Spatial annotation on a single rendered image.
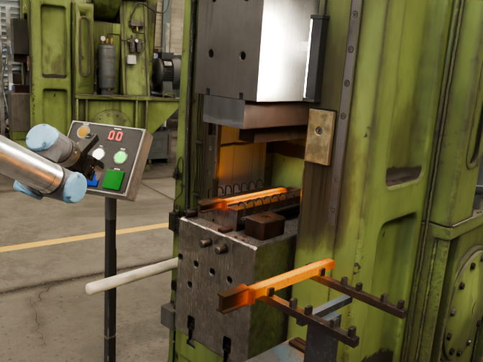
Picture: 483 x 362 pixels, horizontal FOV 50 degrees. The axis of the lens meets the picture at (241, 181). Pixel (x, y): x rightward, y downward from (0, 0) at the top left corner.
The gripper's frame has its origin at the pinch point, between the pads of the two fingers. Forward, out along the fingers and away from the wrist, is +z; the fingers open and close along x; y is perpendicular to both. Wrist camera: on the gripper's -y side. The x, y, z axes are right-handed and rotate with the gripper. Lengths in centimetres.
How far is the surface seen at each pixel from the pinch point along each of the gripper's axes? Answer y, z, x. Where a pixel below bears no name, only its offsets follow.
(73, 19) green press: -237, 276, -277
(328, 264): 21, -12, 88
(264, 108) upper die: -29, -4, 57
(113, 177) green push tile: 0.2, 10.3, -0.8
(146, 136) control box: -19.3, 14.1, 6.2
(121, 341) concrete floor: 66, 101, -25
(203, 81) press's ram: -34.8, -7.4, 33.8
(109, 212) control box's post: 11.0, 28.7, -9.2
